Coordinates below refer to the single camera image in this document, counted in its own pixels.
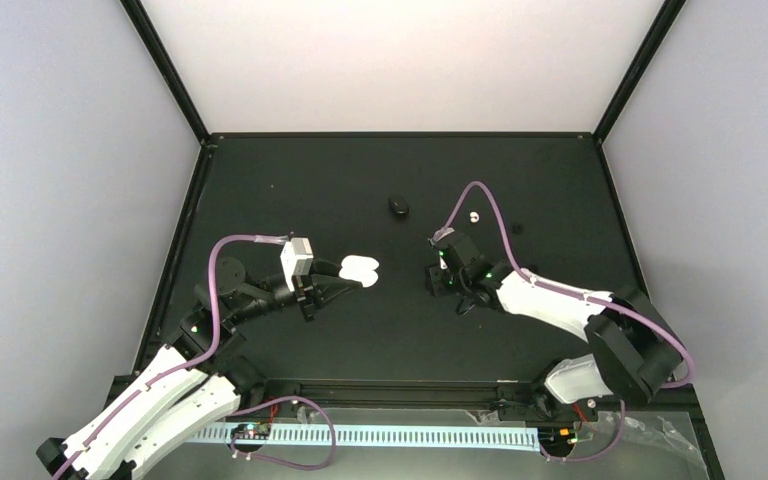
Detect white earbud charging case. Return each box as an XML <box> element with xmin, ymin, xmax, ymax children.
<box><xmin>338</xmin><ymin>255</ymin><xmax>380</xmax><ymax>288</ymax></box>

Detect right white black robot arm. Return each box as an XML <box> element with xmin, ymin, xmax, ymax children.
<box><xmin>426</xmin><ymin>229</ymin><xmax>684</xmax><ymax>419</ymax></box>

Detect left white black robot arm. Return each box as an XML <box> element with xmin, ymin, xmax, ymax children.
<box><xmin>36</xmin><ymin>255</ymin><xmax>379</xmax><ymax>479</ymax></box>

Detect black oval object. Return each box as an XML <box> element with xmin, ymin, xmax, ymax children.
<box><xmin>388</xmin><ymin>195</ymin><xmax>410</xmax><ymax>219</ymax></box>

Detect clear plastic sheet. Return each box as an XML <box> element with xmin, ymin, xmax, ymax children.
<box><xmin>463</xmin><ymin>409</ymin><xmax>710</xmax><ymax>480</ymax></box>

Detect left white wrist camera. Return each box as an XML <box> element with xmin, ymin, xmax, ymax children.
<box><xmin>280</xmin><ymin>237</ymin><xmax>314</xmax><ymax>278</ymax></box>

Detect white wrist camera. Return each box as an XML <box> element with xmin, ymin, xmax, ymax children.
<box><xmin>429</xmin><ymin>227</ymin><xmax>454</xmax><ymax>246</ymax></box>
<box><xmin>280</xmin><ymin>237</ymin><xmax>314</xmax><ymax>278</ymax></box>

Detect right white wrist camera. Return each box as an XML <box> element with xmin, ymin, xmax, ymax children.
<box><xmin>429</xmin><ymin>227</ymin><xmax>454</xmax><ymax>246</ymax></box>

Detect black front mounting rail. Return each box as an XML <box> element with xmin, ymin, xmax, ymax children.
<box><xmin>108</xmin><ymin>376</ymin><xmax>697</xmax><ymax>415</ymax></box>

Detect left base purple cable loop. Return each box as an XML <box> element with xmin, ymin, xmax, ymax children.
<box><xmin>228</xmin><ymin>395</ymin><xmax>339</xmax><ymax>472</ymax></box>

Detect white slotted cable duct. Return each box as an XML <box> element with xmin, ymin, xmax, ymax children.
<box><xmin>193</xmin><ymin>423</ymin><xmax>543</xmax><ymax>453</ymax></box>

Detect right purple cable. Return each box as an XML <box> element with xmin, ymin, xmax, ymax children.
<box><xmin>436</xmin><ymin>180</ymin><xmax>697</xmax><ymax>463</ymax></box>

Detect left black frame post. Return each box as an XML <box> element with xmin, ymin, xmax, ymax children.
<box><xmin>120</xmin><ymin>0</ymin><xmax>210</xmax><ymax>144</ymax></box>

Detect black frame post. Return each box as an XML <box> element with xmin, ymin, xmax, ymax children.
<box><xmin>593</xmin><ymin>0</ymin><xmax>686</xmax><ymax>145</ymax></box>
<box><xmin>120</xmin><ymin>0</ymin><xmax>210</xmax><ymax>144</ymax></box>

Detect right black frame post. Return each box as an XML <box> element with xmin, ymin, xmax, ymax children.
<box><xmin>593</xmin><ymin>0</ymin><xmax>686</xmax><ymax>145</ymax></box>

